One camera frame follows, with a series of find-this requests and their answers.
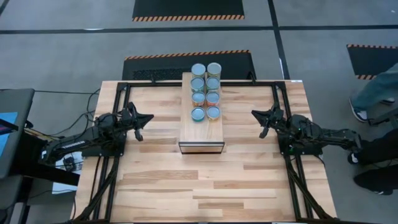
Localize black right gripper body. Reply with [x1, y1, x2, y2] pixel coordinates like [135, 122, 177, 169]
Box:
[270, 109, 286, 131]

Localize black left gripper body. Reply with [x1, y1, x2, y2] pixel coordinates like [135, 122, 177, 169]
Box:
[119, 108, 139, 131]

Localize yellow-orange labelled tin can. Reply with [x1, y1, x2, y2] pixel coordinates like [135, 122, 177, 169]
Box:
[206, 105, 221, 122]

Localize white strawberry-print tin can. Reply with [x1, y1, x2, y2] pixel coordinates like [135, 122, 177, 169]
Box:
[205, 90, 221, 107]

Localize teal labelled tin can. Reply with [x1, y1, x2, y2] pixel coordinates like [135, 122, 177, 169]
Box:
[190, 106, 206, 123]

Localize yellow labelled tin can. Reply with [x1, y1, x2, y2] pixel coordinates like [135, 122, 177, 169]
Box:
[191, 91, 206, 108]

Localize orange circle-patterned tin can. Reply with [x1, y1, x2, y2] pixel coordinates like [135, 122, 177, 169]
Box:
[205, 77, 221, 93]

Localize green labelled tin can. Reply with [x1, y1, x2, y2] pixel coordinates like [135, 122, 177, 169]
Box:
[206, 62, 223, 79]

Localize pale labelled tin can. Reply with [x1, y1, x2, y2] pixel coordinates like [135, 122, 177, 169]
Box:
[190, 63, 207, 79]

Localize light wooden shelf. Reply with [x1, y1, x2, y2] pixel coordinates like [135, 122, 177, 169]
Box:
[178, 72, 226, 156]

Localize black hazard-striped floor mat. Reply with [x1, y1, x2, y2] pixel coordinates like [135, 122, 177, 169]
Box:
[346, 44, 398, 81]
[121, 49, 257, 81]
[132, 0, 246, 22]

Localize black power adapter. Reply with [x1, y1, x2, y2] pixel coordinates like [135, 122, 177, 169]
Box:
[63, 157, 76, 171]

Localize white paper sheet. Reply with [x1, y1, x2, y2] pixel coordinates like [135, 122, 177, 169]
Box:
[52, 154, 84, 195]

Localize black desk stand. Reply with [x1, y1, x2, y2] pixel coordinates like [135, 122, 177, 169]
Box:
[12, 133, 81, 187]

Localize person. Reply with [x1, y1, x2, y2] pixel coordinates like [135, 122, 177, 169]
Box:
[347, 128, 398, 196]
[348, 63, 398, 123]

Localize grey computer monitor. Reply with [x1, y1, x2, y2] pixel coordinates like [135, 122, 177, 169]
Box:
[0, 88, 35, 180]

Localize black aluminium extrusion frame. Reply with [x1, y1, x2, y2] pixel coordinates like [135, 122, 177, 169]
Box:
[72, 80, 340, 224]

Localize black cable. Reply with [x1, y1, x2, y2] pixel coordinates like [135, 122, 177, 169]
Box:
[34, 88, 101, 130]

